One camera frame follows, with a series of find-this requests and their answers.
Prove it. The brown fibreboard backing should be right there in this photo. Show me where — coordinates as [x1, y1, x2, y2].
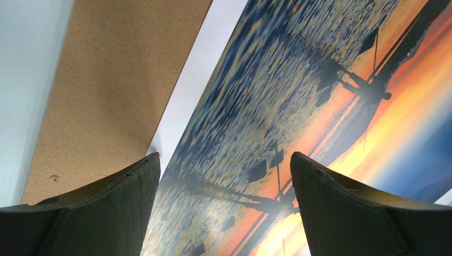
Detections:
[22, 1, 211, 205]

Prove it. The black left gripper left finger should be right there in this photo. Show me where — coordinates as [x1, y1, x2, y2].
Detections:
[1, 153, 160, 255]

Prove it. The sunset landscape photo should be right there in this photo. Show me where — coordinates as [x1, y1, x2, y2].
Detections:
[141, 1, 451, 255]

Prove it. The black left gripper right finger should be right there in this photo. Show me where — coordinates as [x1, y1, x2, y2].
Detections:
[290, 152, 451, 255]

